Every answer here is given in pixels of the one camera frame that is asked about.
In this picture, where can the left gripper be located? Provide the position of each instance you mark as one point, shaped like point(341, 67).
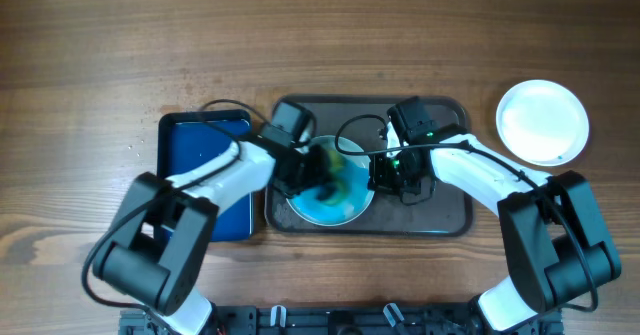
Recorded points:
point(320, 160)

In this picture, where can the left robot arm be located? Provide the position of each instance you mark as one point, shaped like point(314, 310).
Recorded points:
point(155, 246)

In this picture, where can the white plate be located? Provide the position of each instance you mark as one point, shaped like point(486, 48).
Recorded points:
point(542, 123)
point(359, 196)

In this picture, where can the dark brown serving tray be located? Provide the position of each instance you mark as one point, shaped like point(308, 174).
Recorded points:
point(449, 213)

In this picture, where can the green yellow sponge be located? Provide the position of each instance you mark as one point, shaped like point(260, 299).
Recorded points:
point(334, 189)

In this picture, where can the blue water basin tray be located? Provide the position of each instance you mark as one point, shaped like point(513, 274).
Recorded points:
point(186, 141)

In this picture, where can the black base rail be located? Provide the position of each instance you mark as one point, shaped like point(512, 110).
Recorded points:
point(434, 319)

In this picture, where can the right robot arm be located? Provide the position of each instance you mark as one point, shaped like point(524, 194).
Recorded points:
point(556, 242)

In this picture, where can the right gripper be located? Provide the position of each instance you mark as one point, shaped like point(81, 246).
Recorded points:
point(379, 173)

